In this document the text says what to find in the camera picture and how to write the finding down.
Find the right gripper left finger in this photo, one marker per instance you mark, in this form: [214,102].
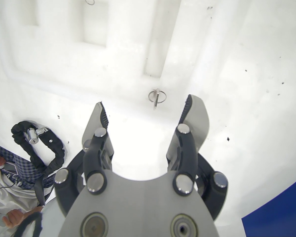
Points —
[95,154]

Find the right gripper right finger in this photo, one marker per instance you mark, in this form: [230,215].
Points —
[187,146]

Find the person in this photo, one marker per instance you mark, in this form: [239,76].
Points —
[7,193]

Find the white foam tray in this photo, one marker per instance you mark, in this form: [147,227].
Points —
[64,55]

